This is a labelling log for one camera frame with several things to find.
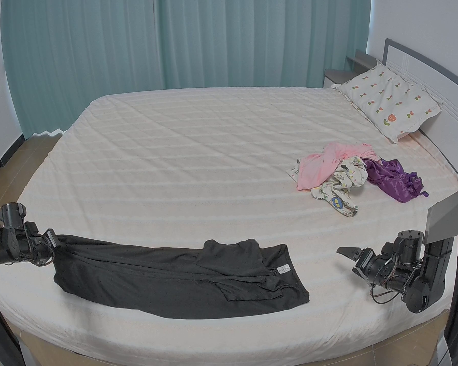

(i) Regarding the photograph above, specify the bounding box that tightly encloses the bed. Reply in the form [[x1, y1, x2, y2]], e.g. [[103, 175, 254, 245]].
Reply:
[[0, 38, 458, 357]]

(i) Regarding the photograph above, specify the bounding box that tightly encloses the black T-shirt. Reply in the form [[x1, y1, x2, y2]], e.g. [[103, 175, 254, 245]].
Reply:
[[53, 234, 310, 320]]

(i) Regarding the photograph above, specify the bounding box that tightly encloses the black cable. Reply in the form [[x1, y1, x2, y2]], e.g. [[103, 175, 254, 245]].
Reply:
[[369, 277, 405, 305]]

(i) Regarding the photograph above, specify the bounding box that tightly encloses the purple garment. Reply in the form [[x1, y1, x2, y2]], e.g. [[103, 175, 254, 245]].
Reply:
[[363, 158, 430, 204]]

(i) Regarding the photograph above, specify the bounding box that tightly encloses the blue-green curtain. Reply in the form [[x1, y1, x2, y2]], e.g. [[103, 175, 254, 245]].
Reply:
[[0, 0, 374, 136]]

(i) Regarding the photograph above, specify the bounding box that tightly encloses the grey bedside table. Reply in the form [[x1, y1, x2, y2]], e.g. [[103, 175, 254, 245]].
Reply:
[[324, 49, 378, 88]]

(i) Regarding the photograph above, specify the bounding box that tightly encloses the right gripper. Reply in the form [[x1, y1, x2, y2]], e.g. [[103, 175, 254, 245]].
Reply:
[[352, 248, 395, 287]]

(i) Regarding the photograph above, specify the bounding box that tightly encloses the pink garment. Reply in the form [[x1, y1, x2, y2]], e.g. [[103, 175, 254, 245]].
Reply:
[[297, 142, 378, 192]]

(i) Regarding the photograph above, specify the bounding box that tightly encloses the white printed garment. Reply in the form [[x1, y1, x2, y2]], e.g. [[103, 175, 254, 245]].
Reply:
[[286, 156, 368, 218]]

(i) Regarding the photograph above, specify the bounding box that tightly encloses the white printed pillow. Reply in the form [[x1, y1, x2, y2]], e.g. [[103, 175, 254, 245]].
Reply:
[[331, 61, 443, 144]]

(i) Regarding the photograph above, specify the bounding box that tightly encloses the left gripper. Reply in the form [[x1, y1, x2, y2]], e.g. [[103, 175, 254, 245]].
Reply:
[[38, 228, 66, 263]]

